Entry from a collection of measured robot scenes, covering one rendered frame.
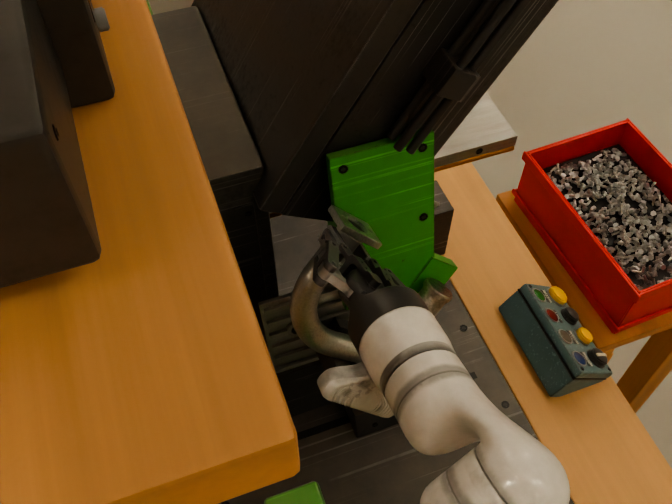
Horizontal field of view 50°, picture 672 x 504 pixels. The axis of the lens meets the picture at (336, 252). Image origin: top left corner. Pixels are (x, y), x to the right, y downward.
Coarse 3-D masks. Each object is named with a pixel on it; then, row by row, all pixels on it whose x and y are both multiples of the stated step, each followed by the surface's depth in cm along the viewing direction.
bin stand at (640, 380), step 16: (512, 208) 128; (512, 224) 127; (528, 224) 126; (528, 240) 124; (544, 256) 122; (544, 272) 121; (560, 272) 120; (560, 288) 118; (576, 288) 118; (576, 304) 116; (592, 320) 114; (656, 320) 114; (592, 336) 112; (608, 336) 112; (624, 336) 112; (640, 336) 114; (656, 336) 131; (608, 352) 114; (640, 352) 137; (656, 352) 132; (640, 368) 138; (656, 368) 133; (624, 384) 145; (640, 384) 140; (656, 384) 141; (640, 400) 146
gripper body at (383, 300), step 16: (352, 272) 67; (352, 288) 64; (368, 288) 65; (384, 288) 63; (400, 288) 63; (352, 304) 64; (368, 304) 62; (384, 304) 62; (400, 304) 61; (416, 304) 62; (352, 320) 63; (368, 320) 61; (352, 336) 64
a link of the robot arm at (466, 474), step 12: (468, 456) 50; (456, 468) 50; (468, 468) 49; (480, 468) 49; (444, 480) 50; (456, 480) 49; (468, 480) 49; (480, 480) 48; (432, 492) 50; (444, 492) 49; (456, 492) 49; (468, 492) 48; (480, 492) 48; (492, 492) 47
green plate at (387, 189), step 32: (352, 160) 71; (384, 160) 73; (416, 160) 74; (352, 192) 74; (384, 192) 75; (416, 192) 76; (384, 224) 78; (416, 224) 79; (384, 256) 80; (416, 256) 82
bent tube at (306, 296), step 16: (336, 208) 73; (336, 224) 72; (352, 224) 75; (368, 224) 76; (352, 240) 73; (368, 240) 73; (304, 272) 75; (304, 288) 75; (320, 288) 75; (304, 304) 76; (304, 320) 77; (304, 336) 79; (320, 336) 80; (336, 336) 82; (320, 352) 81; (336, 352) 82; (352, 352) 83
